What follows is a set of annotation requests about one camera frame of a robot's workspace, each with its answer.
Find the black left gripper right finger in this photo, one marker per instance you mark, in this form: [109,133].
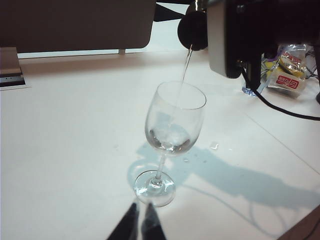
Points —
[152,225]

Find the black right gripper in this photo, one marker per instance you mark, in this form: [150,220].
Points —
[280,22]

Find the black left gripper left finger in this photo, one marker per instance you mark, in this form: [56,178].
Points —
[128,225]

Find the gold double-cone jigger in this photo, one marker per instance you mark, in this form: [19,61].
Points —
[192,30]

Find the clear wine glass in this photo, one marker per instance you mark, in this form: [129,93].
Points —
[175,120]

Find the white snack packet red logo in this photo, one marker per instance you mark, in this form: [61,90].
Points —
[287,82]

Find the grey monitor left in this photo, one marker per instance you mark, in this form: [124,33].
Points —
[75,25]

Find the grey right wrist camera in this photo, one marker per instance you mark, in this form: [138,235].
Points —
[216,37]

